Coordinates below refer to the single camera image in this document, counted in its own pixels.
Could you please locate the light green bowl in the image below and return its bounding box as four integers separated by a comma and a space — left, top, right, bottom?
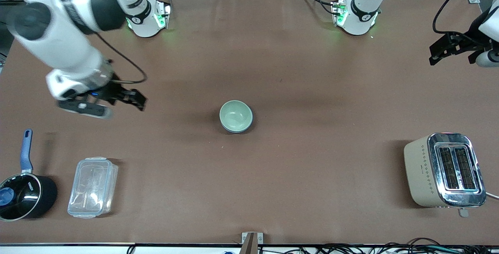
219, 100, 253, 132

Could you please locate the blue bowl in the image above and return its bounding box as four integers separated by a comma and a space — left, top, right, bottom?
221, 115, 254, 134

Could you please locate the clear plastic lidded container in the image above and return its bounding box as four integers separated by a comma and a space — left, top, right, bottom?
67, 157, 119, 219

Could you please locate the beige chrome toaster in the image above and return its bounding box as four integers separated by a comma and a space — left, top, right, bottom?
403, 132, 487, 218

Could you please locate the brown table mat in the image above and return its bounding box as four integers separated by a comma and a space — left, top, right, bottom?
0, 0, 499, 245

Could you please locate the glass lid with blue knob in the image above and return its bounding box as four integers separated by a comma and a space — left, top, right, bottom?
0, 174, 42, 221

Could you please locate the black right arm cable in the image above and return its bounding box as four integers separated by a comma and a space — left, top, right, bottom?
95, 33, 148, 85

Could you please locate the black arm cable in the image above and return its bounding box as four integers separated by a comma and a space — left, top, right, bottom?
432, 0, 499, 36
95, 33, 148, 85

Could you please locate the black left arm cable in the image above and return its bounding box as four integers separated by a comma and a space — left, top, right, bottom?
432, 0, 499, 36

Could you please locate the black saucepan with blue handle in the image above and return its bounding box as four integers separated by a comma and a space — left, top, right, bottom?
0, 129, 58, 222

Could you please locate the black left base cable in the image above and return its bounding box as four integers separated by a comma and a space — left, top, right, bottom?
298, 0, 336, 14

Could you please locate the metal camera bracket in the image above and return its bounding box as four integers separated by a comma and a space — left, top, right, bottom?
241, 232, 264, 254

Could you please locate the black cable bundle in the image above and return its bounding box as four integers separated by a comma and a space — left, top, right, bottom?
288, 238, 499, 254

